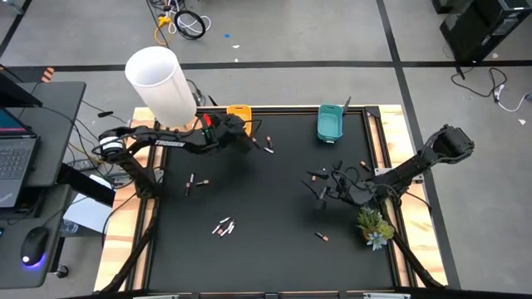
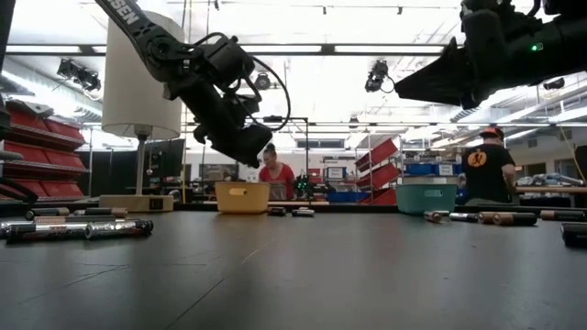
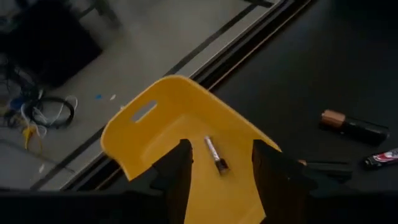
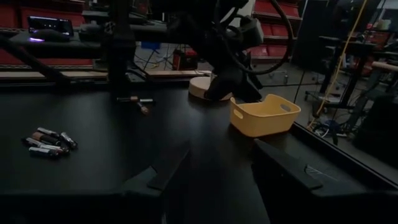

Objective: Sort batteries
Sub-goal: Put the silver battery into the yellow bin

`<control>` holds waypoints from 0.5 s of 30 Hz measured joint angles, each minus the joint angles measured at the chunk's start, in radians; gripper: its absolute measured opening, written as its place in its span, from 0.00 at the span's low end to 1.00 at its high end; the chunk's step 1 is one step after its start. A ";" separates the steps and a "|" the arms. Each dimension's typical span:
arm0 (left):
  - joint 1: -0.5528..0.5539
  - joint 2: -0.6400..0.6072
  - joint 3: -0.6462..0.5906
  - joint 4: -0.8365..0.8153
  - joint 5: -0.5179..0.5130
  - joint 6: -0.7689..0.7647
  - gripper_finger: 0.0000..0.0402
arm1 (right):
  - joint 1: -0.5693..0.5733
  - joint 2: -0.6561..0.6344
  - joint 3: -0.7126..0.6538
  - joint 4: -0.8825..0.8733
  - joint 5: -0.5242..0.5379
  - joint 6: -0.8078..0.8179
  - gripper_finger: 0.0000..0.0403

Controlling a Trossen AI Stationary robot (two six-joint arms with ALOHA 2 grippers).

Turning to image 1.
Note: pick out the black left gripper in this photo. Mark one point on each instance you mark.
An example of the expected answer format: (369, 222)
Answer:
(230, 128)

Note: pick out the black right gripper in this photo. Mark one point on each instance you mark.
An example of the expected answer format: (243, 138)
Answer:
(338, 187)

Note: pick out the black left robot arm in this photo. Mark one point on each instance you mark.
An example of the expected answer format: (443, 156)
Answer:
(170, 143)

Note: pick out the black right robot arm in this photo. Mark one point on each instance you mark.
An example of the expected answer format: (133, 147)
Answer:
(407, 170)

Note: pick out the yellow plastic bin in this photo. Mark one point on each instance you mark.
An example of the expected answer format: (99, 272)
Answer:
(241, 111)

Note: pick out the teal plastic bin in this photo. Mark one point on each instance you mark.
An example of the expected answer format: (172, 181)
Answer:
(330, 124)

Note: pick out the artificial succulent plant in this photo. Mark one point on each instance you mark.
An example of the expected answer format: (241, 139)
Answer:
(374, 228)

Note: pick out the white shade wooden lamp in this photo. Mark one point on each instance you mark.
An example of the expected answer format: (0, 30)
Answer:
(160, 83)

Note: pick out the white box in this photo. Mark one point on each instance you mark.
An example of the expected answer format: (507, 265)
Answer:
(89, 214)

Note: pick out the black desk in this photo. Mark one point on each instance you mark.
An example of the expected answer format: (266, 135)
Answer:
(54, 124)

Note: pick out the orange black striped marker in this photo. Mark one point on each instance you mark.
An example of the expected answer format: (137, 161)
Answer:
(47, 74)

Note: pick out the black computer tower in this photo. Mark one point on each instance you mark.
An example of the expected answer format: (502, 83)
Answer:
(478, 29)

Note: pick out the grey laptop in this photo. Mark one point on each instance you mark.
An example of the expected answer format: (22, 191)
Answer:
(16, 162)

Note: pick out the black computer mouse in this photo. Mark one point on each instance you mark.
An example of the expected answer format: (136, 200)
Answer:
(34, 245)

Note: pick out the black desk monitor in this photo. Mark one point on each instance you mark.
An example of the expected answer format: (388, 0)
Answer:
(12, 91)

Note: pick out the black aluminium table frame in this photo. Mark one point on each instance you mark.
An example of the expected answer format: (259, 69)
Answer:
(291, 110)

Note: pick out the black diagonal frame strut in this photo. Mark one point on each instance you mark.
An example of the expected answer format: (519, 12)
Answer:
(415, 263)
(129, 261)

